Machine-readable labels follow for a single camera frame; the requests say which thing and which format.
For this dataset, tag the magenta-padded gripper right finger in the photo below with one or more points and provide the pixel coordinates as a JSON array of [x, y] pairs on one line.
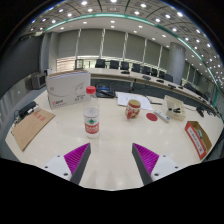
[[148, 159]]

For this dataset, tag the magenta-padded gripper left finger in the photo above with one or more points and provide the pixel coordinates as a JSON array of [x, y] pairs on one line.
[[75, 159]]

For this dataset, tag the clear red-capped water bottle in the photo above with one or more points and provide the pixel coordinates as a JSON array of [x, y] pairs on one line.
[[91, 120]]

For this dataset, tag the flat round red coaster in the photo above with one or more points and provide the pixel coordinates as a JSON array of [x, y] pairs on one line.
[[151, 117]]

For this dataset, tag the white remote control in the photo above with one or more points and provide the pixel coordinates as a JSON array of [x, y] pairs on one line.
[[162, 116]]

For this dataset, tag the red and cream mug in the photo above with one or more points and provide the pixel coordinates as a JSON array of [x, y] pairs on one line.
[[133, 109]]

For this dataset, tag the red-edged cardboard box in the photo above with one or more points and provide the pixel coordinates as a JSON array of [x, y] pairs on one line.
[[196, 138]]

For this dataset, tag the brown paper envelope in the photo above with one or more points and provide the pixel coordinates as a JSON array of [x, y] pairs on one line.
[[31, 128]]

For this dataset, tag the black marker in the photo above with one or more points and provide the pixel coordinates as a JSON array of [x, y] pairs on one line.
[[175, 110]]

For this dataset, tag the white desk organizer box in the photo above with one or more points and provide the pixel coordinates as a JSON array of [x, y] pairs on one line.
[[171, 102]]

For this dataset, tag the white printed paper sheet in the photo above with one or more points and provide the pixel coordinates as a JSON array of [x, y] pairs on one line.
[[128, 98]]

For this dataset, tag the black desk device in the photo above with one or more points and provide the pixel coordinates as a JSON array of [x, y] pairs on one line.
[[26, 109]]

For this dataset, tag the white printed paper box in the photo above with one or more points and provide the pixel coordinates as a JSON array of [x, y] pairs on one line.
[[68, 88]]

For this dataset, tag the black microphone console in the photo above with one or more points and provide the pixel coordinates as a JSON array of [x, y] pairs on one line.
[[105, 90]]

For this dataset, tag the black conference microphones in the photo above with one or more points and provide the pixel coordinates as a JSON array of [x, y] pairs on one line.
[[146, 77]]

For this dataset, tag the grey cabinet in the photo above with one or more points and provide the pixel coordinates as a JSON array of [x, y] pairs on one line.
[[38, 81]]

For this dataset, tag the grey round column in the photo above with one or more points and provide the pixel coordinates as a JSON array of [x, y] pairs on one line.
[[176, 63]]

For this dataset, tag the row of black chairs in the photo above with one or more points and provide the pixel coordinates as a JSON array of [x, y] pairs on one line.
[[114, 64]]

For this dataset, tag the ceiling lights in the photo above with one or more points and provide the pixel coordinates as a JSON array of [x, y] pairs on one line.
[[112, 21]]

